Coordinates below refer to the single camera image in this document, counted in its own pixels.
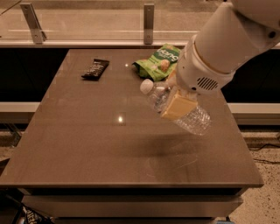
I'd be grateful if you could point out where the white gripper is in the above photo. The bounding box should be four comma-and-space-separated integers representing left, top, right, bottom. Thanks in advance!
160, 36, 235, 120

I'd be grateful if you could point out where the clear plastic water bottle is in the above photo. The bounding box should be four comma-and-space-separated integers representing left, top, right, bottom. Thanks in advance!
140, 79, 211, 136

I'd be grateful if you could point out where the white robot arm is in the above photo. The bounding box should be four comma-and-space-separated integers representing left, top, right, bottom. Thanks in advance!
161, 0, 280, 120

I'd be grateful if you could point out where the green snack bag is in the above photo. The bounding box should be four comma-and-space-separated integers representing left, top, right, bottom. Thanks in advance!
133, 44, 180, 81

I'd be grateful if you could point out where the black snack bar wrapper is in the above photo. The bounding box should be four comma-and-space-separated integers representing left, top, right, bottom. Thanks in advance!
82, 59, 109, 81

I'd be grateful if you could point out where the glass railing panel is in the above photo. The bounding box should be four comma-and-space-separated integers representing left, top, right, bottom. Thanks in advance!
0, 0, 226, 41

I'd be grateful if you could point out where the grey table base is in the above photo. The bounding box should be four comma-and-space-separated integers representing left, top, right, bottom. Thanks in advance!
23, 195, 242, 218

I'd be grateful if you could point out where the middle metal railing bracket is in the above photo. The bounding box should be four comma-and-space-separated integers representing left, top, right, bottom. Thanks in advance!
143, 3, 154, 45

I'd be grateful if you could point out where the metal railing bracket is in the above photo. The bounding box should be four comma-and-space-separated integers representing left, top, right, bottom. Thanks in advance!
20, 3, 47, 44
143, 3, 154, 45

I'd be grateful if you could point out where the black floor cable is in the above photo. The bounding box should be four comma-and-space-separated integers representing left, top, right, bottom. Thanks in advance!
248, 142, 280, 165

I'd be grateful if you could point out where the left metal railing bracket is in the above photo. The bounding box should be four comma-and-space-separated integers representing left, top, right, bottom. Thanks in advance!
20, 3, 47, 44

